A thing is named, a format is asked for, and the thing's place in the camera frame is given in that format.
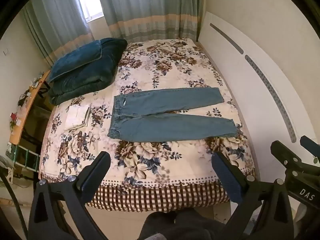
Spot wooden desk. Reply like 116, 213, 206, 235
9, 70, 52, 146

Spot floral bed sheet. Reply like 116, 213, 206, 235
37, 39, 257, 213

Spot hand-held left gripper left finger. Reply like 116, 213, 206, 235
27, 151, 111, 240

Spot white headboard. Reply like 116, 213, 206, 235
197, 11, 318, 177

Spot blue jeans pants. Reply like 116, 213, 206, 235
107, 87, 237, 142

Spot window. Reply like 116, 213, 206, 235
75, 0, 104, 22

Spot teal striped curtain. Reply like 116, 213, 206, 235
96, 0, 206, 43
22, 0, 95, 67

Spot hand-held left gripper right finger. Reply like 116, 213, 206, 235
211, 151, 293, 240

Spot white folded cloth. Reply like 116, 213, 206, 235
64, 105, 92, 130

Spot person's dark trouser legs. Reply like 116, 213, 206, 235
139, 210, 225, 240

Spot dark teal pillow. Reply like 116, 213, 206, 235
49, 40, 103, 83

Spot teal metal frame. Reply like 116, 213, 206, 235
14, 144, 41, 173

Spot dark teal folded quilt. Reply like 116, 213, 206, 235
47, 37, 128, 105

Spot black cable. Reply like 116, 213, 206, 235
0, 167, 28, 240

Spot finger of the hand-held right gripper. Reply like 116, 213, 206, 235
270, 140, 305, 172
300, 135, 320, 153

